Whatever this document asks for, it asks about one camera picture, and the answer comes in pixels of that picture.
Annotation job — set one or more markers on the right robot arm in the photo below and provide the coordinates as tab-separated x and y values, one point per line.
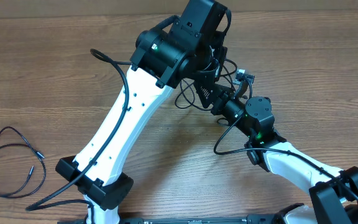
333	191

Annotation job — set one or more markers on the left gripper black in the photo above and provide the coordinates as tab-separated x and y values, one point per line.
214	73

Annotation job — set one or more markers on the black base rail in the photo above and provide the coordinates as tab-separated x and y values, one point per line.
204	220

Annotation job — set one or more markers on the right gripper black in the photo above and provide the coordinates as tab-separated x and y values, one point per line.
222	93

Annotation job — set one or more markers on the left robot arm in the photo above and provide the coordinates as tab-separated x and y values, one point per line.
186	46

